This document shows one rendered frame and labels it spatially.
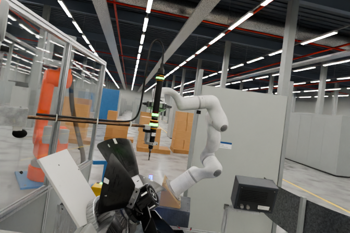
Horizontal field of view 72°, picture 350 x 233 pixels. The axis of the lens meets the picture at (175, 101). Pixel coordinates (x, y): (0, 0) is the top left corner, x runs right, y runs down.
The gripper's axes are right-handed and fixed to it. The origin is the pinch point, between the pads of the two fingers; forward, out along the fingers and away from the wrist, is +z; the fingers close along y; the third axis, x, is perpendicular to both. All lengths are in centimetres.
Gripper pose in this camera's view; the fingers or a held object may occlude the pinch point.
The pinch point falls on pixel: (155, 105)
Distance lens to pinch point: 127.9
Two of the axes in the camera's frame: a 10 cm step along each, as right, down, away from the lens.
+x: 1.3, -9.9, 0.3
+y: -9.9, -1.3, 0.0
